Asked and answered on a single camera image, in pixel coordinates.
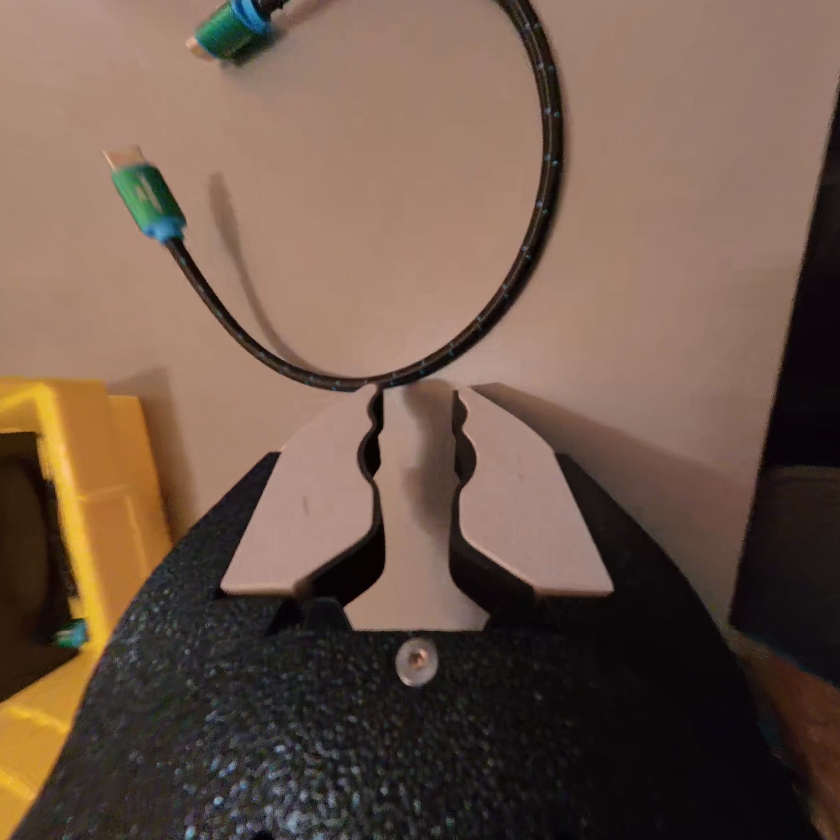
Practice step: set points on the black flat item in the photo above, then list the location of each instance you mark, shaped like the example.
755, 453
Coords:
26, 558

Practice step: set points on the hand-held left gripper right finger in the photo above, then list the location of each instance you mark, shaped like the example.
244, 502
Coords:
525, 512

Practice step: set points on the grey desk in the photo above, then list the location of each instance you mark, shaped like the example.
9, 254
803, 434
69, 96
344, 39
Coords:
394, 197

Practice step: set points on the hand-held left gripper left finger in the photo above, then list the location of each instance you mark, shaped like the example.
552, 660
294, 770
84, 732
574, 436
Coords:
308, 499

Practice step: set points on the yellow plastic bin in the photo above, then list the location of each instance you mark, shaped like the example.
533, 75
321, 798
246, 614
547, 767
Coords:
111, 459

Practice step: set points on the wooden post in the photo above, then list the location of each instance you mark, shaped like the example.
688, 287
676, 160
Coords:
807, 722

